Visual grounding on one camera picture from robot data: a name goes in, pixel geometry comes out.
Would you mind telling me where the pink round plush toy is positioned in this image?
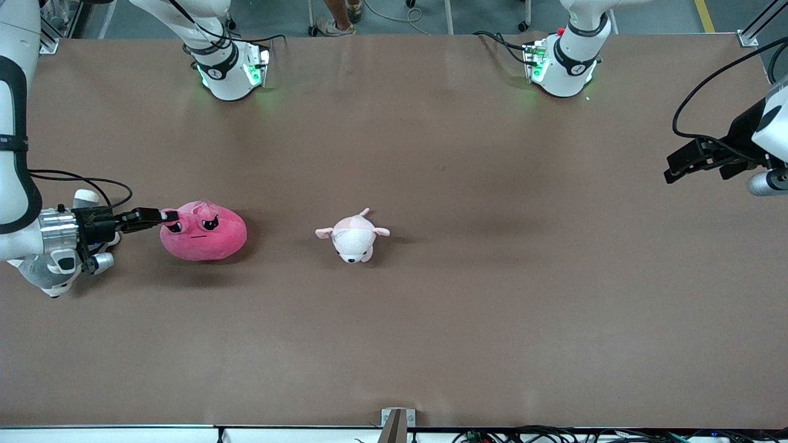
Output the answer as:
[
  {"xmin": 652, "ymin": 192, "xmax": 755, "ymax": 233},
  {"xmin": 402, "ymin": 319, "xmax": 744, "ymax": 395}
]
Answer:
[{"xmin": 160, "ymin": 200, "xmax": 248, "ymax": 262}]

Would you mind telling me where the grey husky plush toy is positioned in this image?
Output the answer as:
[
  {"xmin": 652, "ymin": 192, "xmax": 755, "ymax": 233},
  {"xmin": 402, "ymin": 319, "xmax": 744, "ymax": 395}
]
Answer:
[{"xmin": 9, "ymin": 188, "xmax": 121, "ymax": 299}]

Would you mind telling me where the pale pink pig plush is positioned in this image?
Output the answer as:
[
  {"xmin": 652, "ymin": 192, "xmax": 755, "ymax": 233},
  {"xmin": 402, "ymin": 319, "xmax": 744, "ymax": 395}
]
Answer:
[{"xmin": 315, "ymin": 208, "xmax": 391, "ymax": 264}]

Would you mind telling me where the person's white shoe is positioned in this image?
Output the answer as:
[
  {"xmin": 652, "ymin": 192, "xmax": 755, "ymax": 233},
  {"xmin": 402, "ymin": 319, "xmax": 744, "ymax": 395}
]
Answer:
[{"xmin": 315, "ymin": 17, "xmax": 355, "ymax": 36}]

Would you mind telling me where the black right base cable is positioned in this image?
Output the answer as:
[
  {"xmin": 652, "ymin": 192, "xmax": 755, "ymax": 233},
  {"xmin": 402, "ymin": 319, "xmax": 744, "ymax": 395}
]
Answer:
[{"xmin": 166, "ymin": 0, "xmax": 287, "ymax": 47}]

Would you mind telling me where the black base cable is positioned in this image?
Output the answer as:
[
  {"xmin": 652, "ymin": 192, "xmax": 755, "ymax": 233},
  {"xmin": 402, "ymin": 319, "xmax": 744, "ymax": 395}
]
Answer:
[
  {"xmin": 473, "ymin": 31, "xmax": 531, "ymax": 65},
  {"xmin": 166, "ymin": 0, "xmax": 287, "ymax": 47}
]

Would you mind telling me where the black left base cable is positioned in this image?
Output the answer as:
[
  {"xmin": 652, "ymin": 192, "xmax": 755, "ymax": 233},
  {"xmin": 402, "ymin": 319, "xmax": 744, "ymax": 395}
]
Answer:
[{"xmin": 473, "ymin": 31, "xmax": 531, "ymax": 65}]

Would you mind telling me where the tangled black cable bundle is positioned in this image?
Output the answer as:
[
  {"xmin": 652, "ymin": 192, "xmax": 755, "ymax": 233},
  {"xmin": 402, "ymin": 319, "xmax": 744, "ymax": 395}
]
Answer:
[{"xmin": 452, "ymin": 425, "xmax": 788, "ymax": 443}]

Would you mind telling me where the white floor cable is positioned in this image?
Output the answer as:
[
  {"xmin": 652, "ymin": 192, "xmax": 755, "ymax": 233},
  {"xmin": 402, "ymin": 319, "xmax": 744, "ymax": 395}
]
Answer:
[{"xmin": 363, "ymin": 0, "xmax": 435, "ymax": 36}]

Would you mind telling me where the metal table edge bracket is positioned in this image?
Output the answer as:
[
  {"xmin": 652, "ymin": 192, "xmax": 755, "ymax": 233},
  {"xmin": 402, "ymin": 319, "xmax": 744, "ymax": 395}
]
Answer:
[{"xmin": 380, "ymin": 408, "xmax": 416, "ymax": 443}]

